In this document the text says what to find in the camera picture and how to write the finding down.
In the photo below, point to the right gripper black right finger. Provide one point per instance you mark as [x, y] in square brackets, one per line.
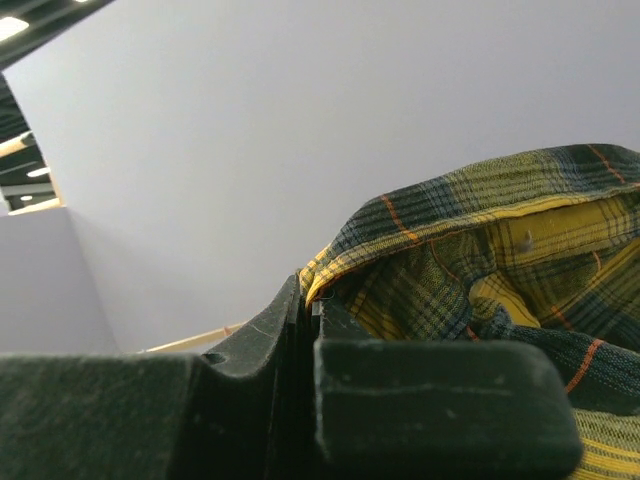
[436, 409]

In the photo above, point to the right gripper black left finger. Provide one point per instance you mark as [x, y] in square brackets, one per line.
[229, 413]

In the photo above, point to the yellow plaid shirt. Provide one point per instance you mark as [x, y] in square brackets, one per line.
[540, 247]

